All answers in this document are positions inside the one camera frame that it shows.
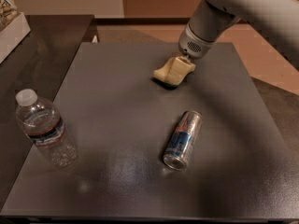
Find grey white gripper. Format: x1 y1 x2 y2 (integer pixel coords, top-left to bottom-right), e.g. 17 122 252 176
165 22 215 84

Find yellow sponge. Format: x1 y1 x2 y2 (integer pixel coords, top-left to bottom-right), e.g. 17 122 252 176
153 57 195 86

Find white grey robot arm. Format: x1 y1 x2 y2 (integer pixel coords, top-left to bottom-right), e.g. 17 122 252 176
162 0 299 86

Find clear plastic water bottle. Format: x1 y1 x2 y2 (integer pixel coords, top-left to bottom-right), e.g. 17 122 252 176
16 89 78 168

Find silver blue energy drink can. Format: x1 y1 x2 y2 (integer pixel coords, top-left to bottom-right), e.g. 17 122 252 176
163 110 203 171

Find grey square table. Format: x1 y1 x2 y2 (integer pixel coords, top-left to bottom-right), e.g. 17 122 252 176
2 43 299 221

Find dark side table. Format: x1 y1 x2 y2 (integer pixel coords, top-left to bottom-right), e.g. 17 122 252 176
0 15 97 209

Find white box with snacks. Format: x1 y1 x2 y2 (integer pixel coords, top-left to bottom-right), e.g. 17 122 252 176
0 0 31 63

